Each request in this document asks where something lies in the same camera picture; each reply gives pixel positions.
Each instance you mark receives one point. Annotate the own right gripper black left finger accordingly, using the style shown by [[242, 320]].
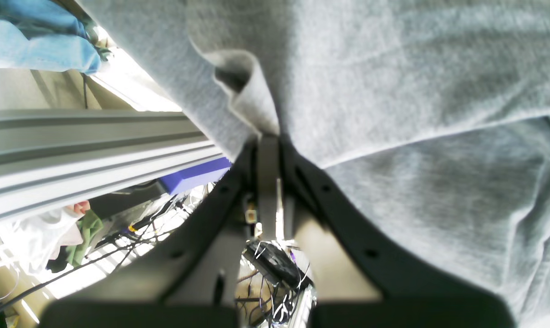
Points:
[[186, 281]]

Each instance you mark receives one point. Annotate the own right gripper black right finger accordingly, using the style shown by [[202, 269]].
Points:
[[363, 279]]

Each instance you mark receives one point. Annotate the grey T-shirt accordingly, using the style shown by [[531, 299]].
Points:
[[432, 116]]

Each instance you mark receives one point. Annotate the blue purple box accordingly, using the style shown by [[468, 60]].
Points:
[[192, 177]]

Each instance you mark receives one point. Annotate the blue cloth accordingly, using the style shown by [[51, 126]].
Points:
[[42, 35]]

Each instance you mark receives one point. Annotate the aluminium frame rail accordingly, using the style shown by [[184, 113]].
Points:
[[53, 158]]

